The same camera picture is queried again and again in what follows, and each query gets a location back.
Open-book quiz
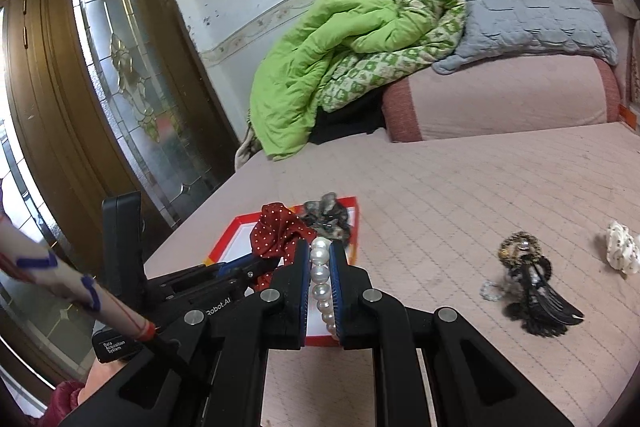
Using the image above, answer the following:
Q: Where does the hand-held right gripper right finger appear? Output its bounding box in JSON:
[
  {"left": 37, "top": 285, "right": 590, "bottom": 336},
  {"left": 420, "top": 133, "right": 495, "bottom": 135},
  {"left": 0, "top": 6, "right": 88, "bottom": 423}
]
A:
[{"left": 328, "top": 239, "right": 576, "bottom": 427}]

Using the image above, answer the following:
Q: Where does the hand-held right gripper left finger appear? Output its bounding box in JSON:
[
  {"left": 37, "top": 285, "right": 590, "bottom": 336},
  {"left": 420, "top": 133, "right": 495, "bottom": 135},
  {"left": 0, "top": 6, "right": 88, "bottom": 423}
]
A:
[{"left": 60, "top": 239, "right": 313, "bottom": 427}]

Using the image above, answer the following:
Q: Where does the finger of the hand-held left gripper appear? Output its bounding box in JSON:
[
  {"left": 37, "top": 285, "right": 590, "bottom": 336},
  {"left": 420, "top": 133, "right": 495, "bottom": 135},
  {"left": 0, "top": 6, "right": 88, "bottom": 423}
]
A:
[
  {"left": 220, "top": 257, "right": 283, "bottom": 290},
  {"left": 205, "top": 253, "right": 257, "bottom": 272}
]

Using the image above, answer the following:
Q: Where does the white pearl bracelet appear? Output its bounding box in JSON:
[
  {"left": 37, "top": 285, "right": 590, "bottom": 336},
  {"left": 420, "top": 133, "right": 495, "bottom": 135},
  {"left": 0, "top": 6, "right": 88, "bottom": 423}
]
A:
[{"left": 309, "top": 237, "right": 340, "bottom": 342}]

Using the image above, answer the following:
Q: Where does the white tray with red rim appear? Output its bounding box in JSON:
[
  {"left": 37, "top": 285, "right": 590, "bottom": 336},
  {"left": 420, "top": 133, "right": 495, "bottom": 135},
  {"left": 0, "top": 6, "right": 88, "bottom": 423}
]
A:
[{"left": 209, "top": 196, "right": 362, "bottom": 349}]

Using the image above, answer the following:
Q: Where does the red polka dot scrunchie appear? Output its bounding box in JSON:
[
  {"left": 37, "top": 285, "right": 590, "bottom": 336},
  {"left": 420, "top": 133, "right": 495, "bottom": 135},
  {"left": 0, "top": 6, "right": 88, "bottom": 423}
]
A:
[{"left": 248, "top": 202, "right": 317, "bottom": 294}]

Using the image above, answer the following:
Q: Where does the clear bead bracelet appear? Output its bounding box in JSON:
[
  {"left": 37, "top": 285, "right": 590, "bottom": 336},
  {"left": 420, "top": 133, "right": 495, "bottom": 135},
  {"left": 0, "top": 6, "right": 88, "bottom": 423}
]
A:
[{"left": 481, "top": 274, "right": 516, "bottom": 303}]

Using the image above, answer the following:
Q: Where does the gold bracelet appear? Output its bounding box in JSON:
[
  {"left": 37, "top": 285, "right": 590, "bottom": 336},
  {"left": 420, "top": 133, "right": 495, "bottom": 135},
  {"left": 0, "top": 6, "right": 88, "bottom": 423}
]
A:
[{"left": 497, "top": 232, "right": 544, "bottom": 271}]

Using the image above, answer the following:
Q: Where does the black hair clip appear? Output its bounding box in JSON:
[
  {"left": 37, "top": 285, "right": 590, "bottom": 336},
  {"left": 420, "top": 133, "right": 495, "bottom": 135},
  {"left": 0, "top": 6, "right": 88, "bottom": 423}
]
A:
[{"left": 502, "top": 254, "right": 585, "bottom": 338}]

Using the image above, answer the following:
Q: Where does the white scrunchie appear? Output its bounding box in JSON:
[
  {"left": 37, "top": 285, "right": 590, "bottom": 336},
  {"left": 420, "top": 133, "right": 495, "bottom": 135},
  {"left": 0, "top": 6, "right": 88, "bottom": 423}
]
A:
[{"left": 605, "top": 220, "right": 640, "bottom": 279}]

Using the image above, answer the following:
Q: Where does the person's left hand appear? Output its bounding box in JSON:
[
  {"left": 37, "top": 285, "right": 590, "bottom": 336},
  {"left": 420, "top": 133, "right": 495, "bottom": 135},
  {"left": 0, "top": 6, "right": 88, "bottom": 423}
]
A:
[{"left": 80, "top": 357, "right": 126, "bottom": 410}]

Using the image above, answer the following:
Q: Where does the grey patterned scrunchie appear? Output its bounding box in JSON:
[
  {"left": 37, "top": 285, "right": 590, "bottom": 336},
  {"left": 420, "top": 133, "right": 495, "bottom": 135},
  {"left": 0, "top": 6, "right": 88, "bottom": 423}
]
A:
[{"left": 298, "top": 193, "right": 354, "bottom": 244}]

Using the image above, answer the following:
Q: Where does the beige cloth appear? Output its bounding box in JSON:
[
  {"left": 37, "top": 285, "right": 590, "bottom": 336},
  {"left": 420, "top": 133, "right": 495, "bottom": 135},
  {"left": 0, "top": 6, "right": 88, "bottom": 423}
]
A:
[{"left": 235, "top": 126, "right": 262, "bottom": 171}]

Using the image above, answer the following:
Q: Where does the pink quilted bed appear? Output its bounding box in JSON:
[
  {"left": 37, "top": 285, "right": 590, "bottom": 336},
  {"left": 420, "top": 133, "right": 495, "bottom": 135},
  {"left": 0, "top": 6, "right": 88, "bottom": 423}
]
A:
[{"left": 142, "top": 121, "right": 640, "bottom": 427}]

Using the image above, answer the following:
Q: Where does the wooden door with glass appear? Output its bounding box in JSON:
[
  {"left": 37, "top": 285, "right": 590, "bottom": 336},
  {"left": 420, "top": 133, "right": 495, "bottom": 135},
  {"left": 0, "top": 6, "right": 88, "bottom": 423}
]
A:
[{"left": 0, "top": 0, "right": 242, "bottom": 408}]

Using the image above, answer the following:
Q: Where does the black cloth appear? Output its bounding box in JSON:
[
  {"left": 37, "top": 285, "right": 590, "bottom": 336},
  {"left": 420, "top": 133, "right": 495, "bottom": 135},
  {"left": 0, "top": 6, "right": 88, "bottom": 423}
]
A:
[{"left": 307, "top": 89, "right": 389, "bottom": 146}]

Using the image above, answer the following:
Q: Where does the green quilt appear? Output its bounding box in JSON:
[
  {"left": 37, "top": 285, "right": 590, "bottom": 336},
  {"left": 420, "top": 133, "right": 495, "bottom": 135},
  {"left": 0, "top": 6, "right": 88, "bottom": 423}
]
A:
[{"left": 248, "top": 0, "right": 468, "bottom": 162}]

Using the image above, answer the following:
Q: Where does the pink bolster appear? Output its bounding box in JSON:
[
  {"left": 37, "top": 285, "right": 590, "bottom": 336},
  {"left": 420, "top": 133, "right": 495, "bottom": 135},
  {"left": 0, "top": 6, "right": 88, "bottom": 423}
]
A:
[{"left": 382, "top": 56, "right": 624, "bottom": 142}]

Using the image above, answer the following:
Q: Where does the grey quilted pillow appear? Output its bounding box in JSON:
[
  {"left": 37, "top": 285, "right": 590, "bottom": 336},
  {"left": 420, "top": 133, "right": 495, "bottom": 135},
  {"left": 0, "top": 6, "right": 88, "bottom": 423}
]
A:
[{"left": 429, "top": 0, "right": 619, "bottom": 75}]

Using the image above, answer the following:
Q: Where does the carved wooden headboard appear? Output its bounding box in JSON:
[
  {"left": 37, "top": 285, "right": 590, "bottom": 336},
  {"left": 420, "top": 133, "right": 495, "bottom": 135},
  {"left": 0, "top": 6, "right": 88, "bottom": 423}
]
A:
[{"left": 625, "top": 17, "right": 640, "bottom": 112}]

